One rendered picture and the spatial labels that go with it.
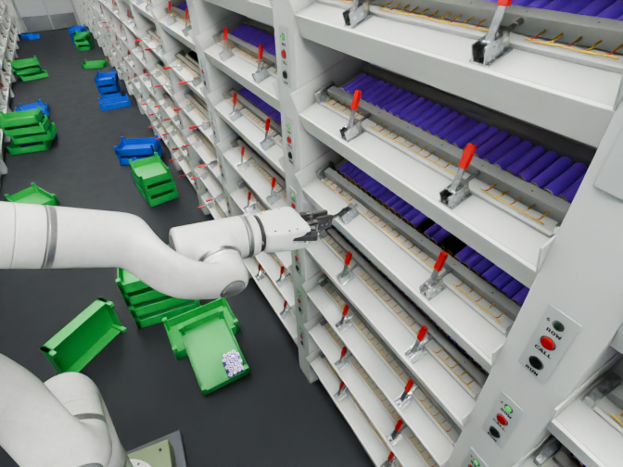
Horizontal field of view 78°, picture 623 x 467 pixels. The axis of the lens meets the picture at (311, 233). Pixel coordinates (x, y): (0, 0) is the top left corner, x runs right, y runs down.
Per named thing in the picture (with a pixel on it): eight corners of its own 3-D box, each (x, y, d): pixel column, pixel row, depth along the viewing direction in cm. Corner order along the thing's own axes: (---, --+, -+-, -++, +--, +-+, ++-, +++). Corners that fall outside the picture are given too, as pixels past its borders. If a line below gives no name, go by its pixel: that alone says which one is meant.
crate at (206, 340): (249, 372, 164) (249, 367, 158) (203, 396, 156) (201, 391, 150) (222, 314, 178) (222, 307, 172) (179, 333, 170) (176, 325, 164)
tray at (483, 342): (492, 376, 62) (493, 353, 55) (307, 199, 103) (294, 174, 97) (579, 301, 65) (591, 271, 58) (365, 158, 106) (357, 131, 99)
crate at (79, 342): (60, 376, 165) (73, 384, 162) (38, 348, 152) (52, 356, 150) (115, 324, 186) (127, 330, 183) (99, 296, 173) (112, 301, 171)
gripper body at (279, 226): (241, 236, 82) (287, 226, 87) (261, 264, 75) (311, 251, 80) (242, 206, 78) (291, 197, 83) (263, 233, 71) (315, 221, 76)
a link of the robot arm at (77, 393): (72, 512, 80) (26, 461, 66) (58, 437, 92) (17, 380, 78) (133, 476, 86) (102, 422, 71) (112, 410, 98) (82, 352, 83)
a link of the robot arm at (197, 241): (254, 241, 70) (235, 207, 75) (180, 258, 64) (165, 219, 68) (248, 269, 76) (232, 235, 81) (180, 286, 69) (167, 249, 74)
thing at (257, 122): (290, 184, 110) (272, 146, 100) (219, 116, 151) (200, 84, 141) (347, 145, 113) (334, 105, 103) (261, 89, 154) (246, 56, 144)
